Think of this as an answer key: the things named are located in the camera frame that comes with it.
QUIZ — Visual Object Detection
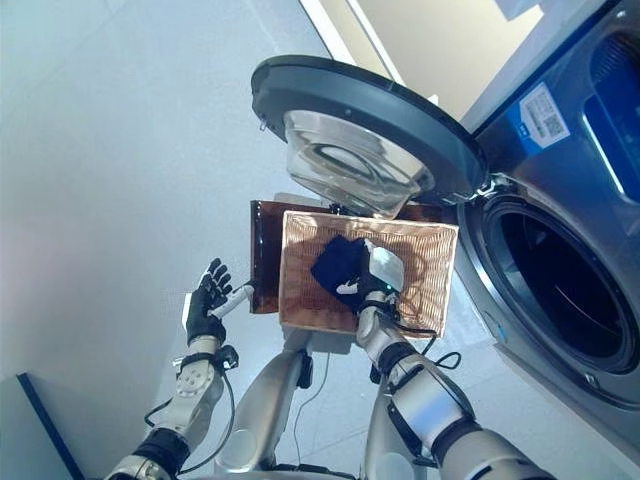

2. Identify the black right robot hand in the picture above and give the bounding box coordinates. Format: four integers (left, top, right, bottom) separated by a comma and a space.
335, 238, 406, 314

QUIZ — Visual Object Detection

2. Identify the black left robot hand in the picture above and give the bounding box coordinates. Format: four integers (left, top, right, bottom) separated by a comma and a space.
183, 257, 255, 347

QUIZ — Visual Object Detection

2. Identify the navy blue garment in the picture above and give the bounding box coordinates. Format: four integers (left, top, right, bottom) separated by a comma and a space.
309, 235, 374, 311

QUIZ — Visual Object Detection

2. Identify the round glass washing machine door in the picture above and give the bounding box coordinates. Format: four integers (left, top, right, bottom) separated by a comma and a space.
249, 54, 489, 219

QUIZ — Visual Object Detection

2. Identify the grey front-load washing machine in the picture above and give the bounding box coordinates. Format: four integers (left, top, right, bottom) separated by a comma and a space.
454, 0, 640, 416

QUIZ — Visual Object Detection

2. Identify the light brown wicker laundry basket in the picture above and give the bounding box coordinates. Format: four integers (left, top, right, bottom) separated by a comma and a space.
277, 209, 460, 340

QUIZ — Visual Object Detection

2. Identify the silver left robot leg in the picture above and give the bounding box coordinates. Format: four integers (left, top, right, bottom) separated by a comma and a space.
214, 332, 316, 474

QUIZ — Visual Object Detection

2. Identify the silver robot leg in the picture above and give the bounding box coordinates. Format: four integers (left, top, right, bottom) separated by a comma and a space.
362, 364, 416, 480
214, 332, 316, 474

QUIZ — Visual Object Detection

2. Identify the silver right robot leg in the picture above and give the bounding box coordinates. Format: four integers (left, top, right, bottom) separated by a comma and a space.
362, 364, 416, 480

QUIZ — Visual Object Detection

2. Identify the grey robot torso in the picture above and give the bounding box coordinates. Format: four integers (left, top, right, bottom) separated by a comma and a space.
199, 468, 361, 480

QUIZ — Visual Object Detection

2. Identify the blue barcode sticker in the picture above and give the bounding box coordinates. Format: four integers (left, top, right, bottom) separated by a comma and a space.
514, 82, 571, 149

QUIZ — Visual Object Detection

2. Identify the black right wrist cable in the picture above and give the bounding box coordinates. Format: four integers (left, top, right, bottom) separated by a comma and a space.
394, 319, 462, 371

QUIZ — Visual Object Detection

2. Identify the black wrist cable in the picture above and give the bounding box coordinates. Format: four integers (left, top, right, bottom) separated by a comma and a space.
144, 359, 236, 474
394, 319, 462, 371

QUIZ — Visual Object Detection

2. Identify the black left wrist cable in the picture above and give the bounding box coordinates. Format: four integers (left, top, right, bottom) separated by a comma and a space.
144, 359, 236, 474

